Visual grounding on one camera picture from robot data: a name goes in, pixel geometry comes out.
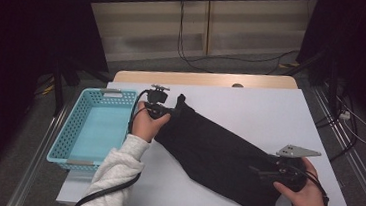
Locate beige cabinet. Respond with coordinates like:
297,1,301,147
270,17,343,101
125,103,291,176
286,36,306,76
75,0,318,80

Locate left hand-held gripper cable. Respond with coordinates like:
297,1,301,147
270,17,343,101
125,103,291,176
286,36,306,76
72,83,152,206

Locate right hand-held gripper cable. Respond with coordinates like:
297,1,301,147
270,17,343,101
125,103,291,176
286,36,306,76
295,166,333,206

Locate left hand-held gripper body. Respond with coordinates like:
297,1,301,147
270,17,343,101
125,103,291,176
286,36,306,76
142,83,176,122

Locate yellow tape strip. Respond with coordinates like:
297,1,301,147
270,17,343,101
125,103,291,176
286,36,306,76
278,59,301,71
40,82,56,96

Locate person's left hand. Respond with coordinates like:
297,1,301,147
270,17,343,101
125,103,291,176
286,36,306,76
129,100,173,146

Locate black cable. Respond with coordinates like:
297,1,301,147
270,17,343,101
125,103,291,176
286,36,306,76
310,91,363,165
173,0,221,75
187,39,300,74

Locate black pants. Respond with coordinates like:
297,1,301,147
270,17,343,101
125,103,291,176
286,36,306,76
148,91,291,206

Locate hand-held gripper cable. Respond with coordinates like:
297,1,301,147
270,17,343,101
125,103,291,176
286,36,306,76
72,83,152,206
295,166,333,206

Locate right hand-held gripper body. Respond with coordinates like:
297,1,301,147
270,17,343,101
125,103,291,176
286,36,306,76
265,143,323,195

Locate aluminium floor rail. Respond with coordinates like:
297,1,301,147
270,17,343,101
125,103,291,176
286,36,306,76
5,99,71,206
300,85,366,206

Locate light blue plastic basket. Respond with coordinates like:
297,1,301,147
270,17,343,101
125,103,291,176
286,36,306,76
46,83,141,177

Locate black metal stand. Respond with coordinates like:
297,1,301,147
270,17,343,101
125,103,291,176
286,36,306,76
48,56,115,123
284,46,344,115

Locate white plug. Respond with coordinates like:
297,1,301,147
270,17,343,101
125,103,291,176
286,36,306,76
338,110,352,122

